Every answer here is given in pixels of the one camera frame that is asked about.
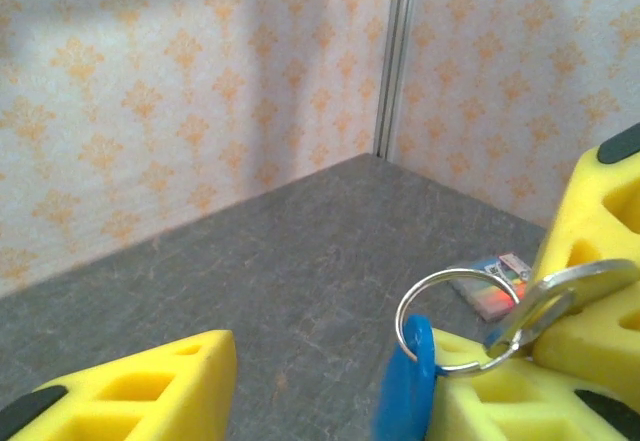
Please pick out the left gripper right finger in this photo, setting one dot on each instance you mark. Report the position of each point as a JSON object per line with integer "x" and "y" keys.
{"x": 545, "y": 411}

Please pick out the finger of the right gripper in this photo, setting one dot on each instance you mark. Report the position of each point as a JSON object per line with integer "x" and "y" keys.
{"x": 595, "y": 356}
{"x": 585, "y": 221}

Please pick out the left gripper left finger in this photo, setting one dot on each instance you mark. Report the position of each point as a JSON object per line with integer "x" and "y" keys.
{"x": 190, "y": 361}

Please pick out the silver key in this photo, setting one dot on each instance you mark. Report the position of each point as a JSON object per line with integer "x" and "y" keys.
{"x": 595, "y": 273}

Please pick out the blue key tag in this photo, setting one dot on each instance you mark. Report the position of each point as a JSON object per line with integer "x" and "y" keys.
{"x": 405, "y": 391}

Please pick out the pack of coloured markers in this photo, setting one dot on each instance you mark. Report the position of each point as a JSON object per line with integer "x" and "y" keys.
{"x": 492, "y": 301}

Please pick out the aluminium frame post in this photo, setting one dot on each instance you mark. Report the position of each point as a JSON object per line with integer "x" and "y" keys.
{"x": 397, "y": 61}

